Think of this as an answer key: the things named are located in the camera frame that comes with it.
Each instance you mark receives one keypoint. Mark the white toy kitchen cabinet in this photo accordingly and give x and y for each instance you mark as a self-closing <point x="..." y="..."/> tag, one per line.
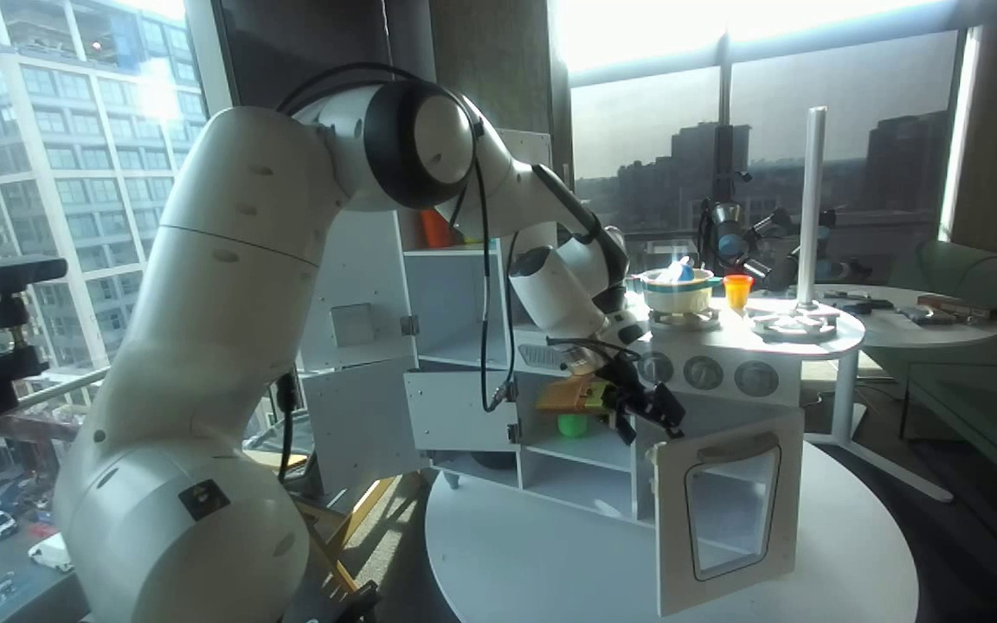
<point x="753" y="374"/>

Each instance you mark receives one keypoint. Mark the green sofa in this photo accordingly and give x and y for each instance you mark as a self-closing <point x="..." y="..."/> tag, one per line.
<point x="984" y="381"/>

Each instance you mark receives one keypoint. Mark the white windowed oven door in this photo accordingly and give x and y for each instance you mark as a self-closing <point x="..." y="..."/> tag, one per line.
<point x="729" y="508"/>

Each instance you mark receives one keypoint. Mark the white bowl with blue item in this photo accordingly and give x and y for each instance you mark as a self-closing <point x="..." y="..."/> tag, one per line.
<point x="678" y="297"/>

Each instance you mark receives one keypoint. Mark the grey toy sink basin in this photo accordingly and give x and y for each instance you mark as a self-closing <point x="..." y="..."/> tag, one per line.
<point x="798" y="326"/>

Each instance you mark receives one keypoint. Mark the yellow wooden frame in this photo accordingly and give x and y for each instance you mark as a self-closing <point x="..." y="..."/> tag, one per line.
<point x="373" y="530"/>

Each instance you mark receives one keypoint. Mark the black camera on tripod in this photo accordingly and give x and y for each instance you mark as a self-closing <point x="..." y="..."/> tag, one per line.
<point x="729" y="236"/>

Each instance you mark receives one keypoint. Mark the white toy faucet pole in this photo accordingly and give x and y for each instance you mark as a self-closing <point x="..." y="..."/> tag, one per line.
<point x="812" y="209"/>

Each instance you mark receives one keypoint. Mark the green toy food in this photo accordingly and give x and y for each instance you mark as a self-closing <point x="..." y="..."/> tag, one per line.
<point x="572" y="429"/>

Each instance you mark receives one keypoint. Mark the orange toy cup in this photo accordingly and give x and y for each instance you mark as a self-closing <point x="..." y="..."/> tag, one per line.
<point x="433" y="231"/>

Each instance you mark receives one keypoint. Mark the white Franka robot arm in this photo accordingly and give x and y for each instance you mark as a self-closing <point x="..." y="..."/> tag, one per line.
<point x="233" y="288"/>

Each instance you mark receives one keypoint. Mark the small orange toy glass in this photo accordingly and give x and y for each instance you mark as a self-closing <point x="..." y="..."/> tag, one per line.
<point x="738" y="291"/>

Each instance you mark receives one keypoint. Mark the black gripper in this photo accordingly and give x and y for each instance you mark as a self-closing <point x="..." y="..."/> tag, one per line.
<point x="626" y="393"/>

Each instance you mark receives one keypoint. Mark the short white fridge door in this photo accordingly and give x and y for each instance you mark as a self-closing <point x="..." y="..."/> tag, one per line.
<point x="363" y="429"/>

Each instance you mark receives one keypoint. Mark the round white side table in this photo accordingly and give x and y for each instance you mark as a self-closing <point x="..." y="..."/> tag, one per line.
<point x="926" y="335"/>

